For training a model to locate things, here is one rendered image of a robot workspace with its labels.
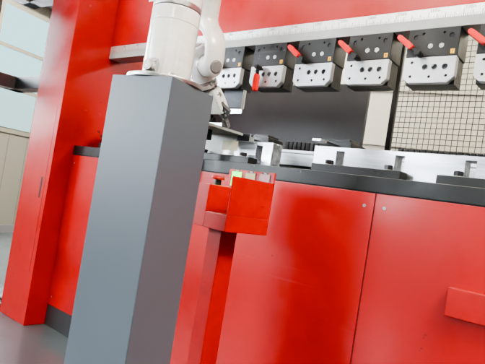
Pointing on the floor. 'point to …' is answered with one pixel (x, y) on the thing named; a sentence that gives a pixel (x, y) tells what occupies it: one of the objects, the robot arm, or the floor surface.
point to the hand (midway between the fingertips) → (220, 123)
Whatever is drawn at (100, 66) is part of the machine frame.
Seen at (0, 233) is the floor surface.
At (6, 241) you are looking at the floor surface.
